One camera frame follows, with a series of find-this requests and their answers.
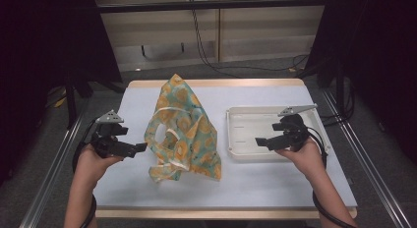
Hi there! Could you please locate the black wall cable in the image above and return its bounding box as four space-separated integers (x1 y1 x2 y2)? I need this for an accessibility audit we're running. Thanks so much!
191 8 310 79

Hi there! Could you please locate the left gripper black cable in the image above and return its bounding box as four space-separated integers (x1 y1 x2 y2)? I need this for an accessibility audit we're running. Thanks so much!
72 118 99 228

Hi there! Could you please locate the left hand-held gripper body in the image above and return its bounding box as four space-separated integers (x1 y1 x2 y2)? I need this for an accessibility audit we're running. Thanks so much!
89 109 133 159

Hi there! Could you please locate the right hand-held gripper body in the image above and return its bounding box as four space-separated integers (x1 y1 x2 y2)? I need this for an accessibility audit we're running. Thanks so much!
271 103 319 153

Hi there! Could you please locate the black stand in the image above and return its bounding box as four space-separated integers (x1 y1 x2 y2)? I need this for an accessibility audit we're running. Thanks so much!
63 75 87 130

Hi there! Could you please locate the black horizontal bar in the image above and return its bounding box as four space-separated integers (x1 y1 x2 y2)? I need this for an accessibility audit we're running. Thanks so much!
97 0 328 14

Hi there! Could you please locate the metal floor rail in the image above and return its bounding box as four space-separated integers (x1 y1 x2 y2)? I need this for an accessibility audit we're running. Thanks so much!
19 119 85 228
321 88 413 228

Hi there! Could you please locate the white plastic tray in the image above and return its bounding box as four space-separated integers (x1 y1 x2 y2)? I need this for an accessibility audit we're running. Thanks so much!
225 104 331 163

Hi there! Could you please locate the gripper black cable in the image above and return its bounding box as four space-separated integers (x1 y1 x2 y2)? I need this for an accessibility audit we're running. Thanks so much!
72 118 99 228
306 126 358 228

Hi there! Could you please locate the lemon print cloth bag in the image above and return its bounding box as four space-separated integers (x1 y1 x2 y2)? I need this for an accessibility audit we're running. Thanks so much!
144 74 222 183

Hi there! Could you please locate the bundle of black floor cables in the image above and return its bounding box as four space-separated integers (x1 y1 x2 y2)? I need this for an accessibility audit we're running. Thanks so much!
319 82 357 128

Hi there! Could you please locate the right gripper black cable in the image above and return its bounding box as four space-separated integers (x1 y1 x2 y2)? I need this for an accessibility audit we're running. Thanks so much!
306 126 358 228

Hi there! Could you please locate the black curtain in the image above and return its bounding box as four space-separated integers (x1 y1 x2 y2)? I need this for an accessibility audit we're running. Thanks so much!
0 0 123 187
303 0 417 163

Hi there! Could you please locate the person's left hand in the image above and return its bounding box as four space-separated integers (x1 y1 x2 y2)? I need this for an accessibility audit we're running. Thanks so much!
73 143 124 187

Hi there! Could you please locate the person's right hand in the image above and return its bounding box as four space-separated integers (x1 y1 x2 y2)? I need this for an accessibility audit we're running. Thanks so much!
274 138 327 183

